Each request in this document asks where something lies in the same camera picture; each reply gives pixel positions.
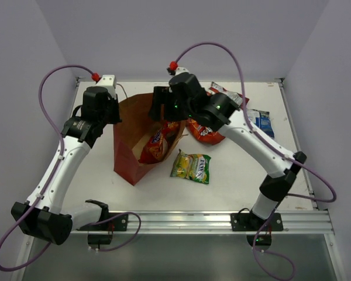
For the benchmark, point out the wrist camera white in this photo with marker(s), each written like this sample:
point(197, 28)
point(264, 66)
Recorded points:
point(107, 81)
point(177, 71)

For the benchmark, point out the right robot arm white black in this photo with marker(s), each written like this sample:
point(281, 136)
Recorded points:
point(184, 98)

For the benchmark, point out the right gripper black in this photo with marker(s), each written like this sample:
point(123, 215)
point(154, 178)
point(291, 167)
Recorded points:
point(163, 94)

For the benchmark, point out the red brown paper bag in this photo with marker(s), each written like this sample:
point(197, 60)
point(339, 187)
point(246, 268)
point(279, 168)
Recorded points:
point(130, 136)

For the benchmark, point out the red Doritos chip bag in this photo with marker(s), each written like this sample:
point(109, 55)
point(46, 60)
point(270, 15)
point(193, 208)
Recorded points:
point(204, 134)

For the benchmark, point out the aluminium rail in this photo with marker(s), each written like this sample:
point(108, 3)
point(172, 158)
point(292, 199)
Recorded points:
point(219, 223)
point(280, 82)

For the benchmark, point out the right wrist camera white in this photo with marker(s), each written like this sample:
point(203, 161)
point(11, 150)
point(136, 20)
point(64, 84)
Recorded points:
point(177, 71)

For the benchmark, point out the blue salt vinegar chip bag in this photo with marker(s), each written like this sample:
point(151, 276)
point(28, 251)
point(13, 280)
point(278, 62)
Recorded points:
point(262, 120)

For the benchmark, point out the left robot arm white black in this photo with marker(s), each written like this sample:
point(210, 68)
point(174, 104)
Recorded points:
point(41, 215)

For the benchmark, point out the aluminium front rail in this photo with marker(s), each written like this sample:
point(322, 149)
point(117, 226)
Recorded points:
point(219, 223)

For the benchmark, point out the red patterned cookie bag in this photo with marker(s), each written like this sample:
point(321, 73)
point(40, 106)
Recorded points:
point(157, 146)

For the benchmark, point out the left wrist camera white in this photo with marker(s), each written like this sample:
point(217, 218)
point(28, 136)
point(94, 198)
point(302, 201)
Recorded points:
point(107, 81)

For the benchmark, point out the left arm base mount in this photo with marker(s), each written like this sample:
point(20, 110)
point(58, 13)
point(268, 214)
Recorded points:
point(102, 234)

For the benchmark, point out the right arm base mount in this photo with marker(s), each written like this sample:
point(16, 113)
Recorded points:
point(245, 221)

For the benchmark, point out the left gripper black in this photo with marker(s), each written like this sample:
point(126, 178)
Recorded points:
point(112, 111)

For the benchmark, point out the aluminium right side rail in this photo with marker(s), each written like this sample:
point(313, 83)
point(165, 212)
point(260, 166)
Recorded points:
point(280, 82)

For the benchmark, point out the green Fox's candy bag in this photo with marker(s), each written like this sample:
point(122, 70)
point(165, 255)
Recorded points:
point(194, 167)

